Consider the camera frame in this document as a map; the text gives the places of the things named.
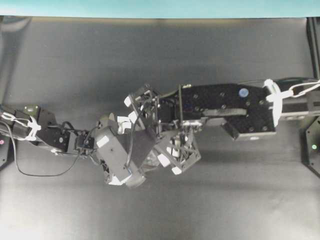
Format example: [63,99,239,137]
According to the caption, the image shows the left black robot base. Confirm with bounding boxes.
[0,135,11,170]

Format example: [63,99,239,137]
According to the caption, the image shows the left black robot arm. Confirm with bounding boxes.
[0,105,132,186]

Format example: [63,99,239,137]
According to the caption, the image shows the clear plastic bottle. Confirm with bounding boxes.
[141,151,160,173]

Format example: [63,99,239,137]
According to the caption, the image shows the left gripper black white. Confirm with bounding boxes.
[96,113,132,185]

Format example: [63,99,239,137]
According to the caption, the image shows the black frame post right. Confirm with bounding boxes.
[306,16,320,79]

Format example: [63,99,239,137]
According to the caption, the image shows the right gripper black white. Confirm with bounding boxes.
[125,84,202,175]

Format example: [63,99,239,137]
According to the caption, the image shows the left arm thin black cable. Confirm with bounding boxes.
[4,122,86,177]

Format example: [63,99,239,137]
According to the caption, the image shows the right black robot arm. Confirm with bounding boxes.
[125,78,320,174]

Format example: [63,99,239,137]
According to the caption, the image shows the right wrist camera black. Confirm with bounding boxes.
[95,127,146,189]

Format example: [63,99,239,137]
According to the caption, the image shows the right black robot base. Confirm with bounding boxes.
[302,116,320,178]

